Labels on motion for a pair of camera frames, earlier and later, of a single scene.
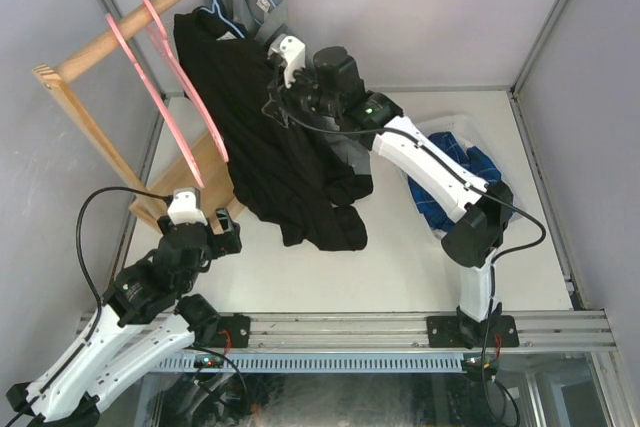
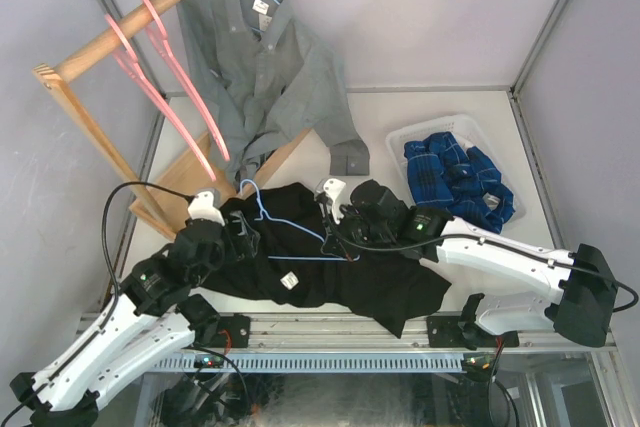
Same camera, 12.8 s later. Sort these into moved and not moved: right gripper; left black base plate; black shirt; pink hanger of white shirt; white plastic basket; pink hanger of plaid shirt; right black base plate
Moved: pink hanger of white shirt; black shirt; right gripper
Not moved: right black base plate; pink hanger of plaid shirt; white plastic basket; left black base plate
